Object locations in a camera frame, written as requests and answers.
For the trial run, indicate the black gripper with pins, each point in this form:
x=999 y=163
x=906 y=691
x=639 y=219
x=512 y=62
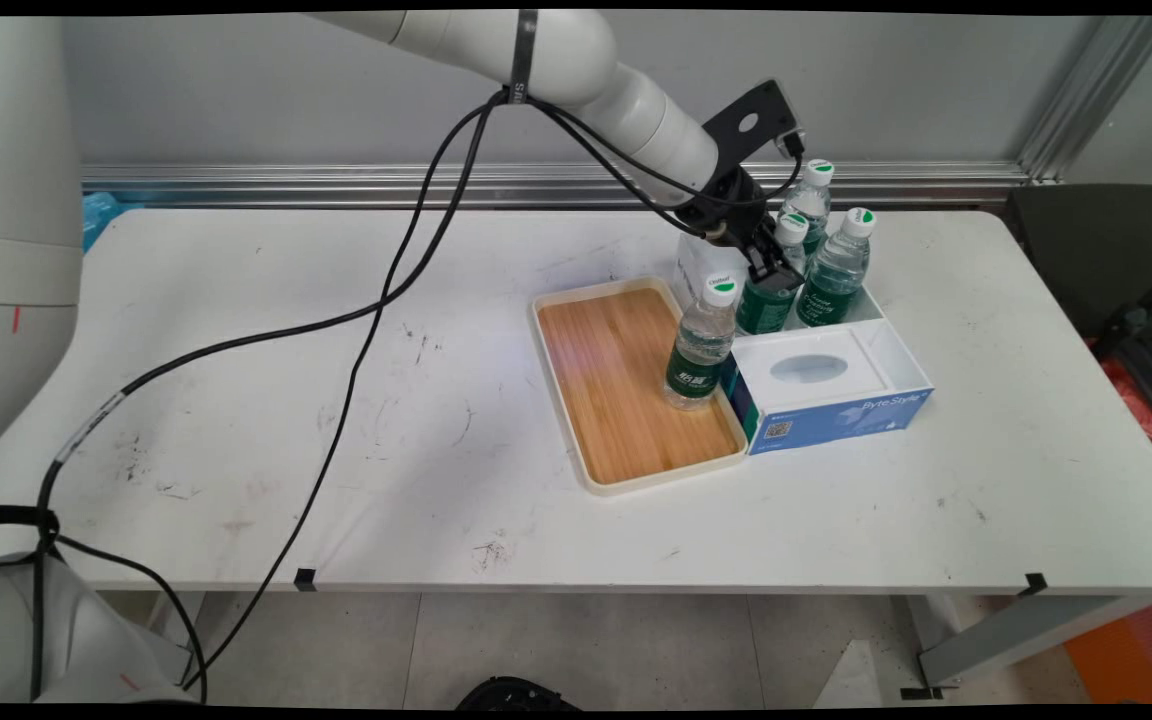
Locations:
x=731 y=205

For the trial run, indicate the green label water bottle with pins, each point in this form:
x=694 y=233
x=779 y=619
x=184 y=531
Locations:
x=836 y=275
x=814 y=200
x=764 y=308
x=701 y=350

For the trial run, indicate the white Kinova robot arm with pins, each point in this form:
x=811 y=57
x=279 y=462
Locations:
x=586 y=70

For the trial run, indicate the white and blue storage box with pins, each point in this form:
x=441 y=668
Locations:
x=836 y=395

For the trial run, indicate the wooden tray with cream rim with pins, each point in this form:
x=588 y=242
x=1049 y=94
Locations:
x=616 y=390

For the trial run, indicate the red bag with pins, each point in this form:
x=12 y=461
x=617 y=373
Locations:
x=1141 y=400

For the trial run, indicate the black tape mark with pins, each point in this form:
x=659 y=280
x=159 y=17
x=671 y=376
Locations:
x=1036 y=582
x=305 y=578

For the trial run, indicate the grey table leg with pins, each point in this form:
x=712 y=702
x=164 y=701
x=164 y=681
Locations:
x=1016 y=635

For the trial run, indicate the black round floor object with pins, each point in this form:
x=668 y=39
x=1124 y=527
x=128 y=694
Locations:
x=516 y=693

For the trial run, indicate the orange box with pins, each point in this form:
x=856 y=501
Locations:
x=1136 y=655

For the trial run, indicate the blue bubble wrap sheet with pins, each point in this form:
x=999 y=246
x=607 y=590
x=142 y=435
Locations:
x=106 y=215

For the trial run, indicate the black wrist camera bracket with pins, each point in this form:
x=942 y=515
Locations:
x=751 y=120

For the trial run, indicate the horizontal aluminium rail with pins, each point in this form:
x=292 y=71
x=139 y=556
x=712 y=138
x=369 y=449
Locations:
x=436 y=185

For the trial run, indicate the slanted aluminium post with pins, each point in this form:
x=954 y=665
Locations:
x=1086 y=100

